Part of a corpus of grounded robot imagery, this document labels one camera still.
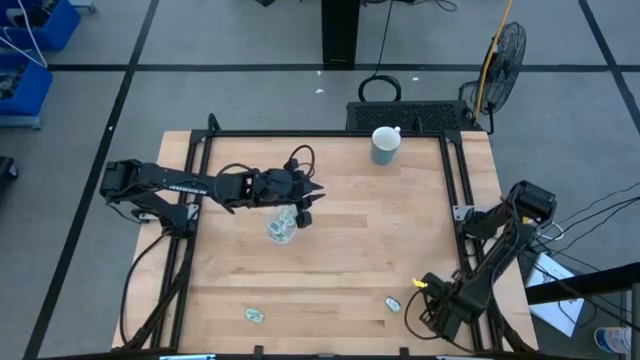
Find black floor cables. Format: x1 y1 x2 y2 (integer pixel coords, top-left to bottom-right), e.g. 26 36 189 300
544 182 640 256

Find blue storage bin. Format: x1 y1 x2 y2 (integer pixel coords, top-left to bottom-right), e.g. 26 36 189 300
0 0 82 52
0 52 55 117

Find black bar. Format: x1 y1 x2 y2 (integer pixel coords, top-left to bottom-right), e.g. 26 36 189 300
524 262 640 306

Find grey bin base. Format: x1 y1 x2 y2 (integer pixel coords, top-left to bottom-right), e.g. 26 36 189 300
0 114 44 130

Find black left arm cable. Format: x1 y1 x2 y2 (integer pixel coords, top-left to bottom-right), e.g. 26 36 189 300
118 230 169 346

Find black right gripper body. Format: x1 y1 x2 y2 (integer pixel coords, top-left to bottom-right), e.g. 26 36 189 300
433 278 485 325

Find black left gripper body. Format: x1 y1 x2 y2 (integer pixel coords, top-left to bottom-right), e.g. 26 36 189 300
243 168 312 209

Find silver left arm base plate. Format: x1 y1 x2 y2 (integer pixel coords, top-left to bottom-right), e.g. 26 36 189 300
137 202 201 224

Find grey mug white inside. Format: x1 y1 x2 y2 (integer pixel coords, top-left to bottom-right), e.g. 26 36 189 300
370 125 403 166

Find coiled black cable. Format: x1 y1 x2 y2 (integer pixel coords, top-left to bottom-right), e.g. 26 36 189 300
357 0 403 104

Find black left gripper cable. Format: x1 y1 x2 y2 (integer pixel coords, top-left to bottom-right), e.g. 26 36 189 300
283 144 317 177

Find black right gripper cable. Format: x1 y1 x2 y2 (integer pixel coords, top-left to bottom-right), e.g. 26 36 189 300
403 272 447 342

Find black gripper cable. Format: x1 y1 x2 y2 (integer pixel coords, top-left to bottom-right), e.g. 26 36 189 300
403 272 447 342
283 144 317 177

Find clear plastic cup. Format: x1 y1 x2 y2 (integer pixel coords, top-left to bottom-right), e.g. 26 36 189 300
266 205 301 246

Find white box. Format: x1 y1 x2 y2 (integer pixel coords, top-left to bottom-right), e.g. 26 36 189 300
525 252 586 339

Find white coiled cable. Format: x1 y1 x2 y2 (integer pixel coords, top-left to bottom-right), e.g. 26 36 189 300
532 219 566 243

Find black floor fan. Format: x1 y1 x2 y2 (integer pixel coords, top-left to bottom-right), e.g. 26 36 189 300
458 20 529 136

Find black column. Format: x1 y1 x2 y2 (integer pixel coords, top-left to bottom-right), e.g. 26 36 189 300
321 0 362 65

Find black metal table frame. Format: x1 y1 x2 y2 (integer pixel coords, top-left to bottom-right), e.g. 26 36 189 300
110 112 540 360

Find yellow cable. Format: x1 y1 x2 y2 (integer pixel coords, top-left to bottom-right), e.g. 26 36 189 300
474 0 516 119

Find grey post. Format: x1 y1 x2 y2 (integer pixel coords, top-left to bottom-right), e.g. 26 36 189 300
630 282 640 360

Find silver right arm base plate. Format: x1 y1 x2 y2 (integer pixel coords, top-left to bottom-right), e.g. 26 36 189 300
452 203 476 223

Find black caster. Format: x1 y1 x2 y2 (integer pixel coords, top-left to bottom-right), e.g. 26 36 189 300
0 155 20 197

